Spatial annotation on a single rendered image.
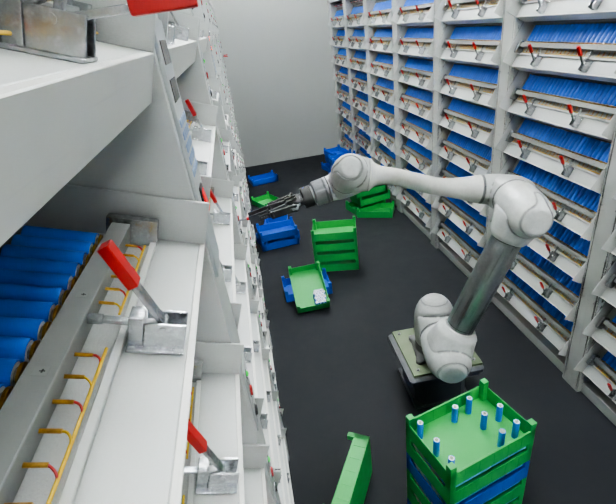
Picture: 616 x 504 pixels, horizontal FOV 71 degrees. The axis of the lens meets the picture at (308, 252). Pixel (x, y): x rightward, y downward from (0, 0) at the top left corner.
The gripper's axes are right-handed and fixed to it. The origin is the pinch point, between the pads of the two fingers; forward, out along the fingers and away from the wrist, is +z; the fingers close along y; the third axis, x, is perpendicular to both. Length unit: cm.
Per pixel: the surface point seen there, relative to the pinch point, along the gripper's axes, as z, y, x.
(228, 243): 4, -55, 18
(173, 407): 0, -120, 38
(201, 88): -1, -25, 47
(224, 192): 4.2, -25.7, 20.0
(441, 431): -30, -58, -63
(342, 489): 5, -55, -77
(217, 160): 2.4, -25.4, 28.8
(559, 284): -110, -1, -79
